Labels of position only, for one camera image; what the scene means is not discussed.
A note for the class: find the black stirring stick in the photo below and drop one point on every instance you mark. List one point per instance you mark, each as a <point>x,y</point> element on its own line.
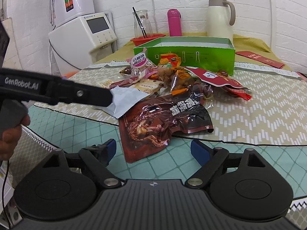
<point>139,23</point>

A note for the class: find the pink label snack bag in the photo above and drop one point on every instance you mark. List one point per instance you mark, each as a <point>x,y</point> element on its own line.
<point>140,67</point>

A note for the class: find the glass carafe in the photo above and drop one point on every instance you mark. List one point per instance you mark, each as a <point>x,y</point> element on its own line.
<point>143,15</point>

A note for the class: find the beige chevron table mat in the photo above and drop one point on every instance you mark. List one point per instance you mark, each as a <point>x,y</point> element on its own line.
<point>275,115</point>

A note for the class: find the orange snack bag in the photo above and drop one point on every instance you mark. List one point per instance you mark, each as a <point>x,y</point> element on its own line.
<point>173,75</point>

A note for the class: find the cream thermos jug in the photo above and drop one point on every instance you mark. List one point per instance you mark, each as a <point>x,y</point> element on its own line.
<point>221,16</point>

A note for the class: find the white foil snack packet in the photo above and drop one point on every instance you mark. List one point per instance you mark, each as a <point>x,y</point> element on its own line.
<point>123,100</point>

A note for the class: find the red white snack bag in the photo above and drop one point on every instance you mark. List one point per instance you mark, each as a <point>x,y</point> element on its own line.
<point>221,80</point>

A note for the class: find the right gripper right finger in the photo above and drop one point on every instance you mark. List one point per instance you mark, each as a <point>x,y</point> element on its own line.
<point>212,163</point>

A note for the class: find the dark brown snack pouch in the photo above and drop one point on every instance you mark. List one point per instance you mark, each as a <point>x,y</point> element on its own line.
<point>147,127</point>

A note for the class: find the green cardboard box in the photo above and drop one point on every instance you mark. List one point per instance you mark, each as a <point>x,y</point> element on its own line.
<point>209,53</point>

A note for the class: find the red envelope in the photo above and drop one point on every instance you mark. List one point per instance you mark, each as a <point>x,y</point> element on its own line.
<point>262,59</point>

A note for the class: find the white screen appliance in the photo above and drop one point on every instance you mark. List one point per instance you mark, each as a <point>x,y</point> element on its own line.
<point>82,41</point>

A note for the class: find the red plastic basket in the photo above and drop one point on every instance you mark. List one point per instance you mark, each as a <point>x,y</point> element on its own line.
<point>141,40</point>

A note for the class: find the white water purifier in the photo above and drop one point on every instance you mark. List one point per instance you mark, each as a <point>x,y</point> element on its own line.
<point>63,11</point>

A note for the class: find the person's left hand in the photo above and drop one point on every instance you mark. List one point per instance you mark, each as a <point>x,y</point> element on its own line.
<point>10,139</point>

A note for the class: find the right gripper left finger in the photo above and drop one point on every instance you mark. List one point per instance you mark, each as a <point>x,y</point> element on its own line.
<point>94,162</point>

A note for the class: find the pink thermos bottle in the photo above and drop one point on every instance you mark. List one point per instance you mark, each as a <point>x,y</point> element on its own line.
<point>174,22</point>

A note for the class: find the teal diamond pattern mat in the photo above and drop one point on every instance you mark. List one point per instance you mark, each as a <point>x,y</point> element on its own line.
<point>174,162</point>

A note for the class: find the beige cookie snack packet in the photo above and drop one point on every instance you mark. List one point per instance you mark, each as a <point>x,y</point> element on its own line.
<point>145,85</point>

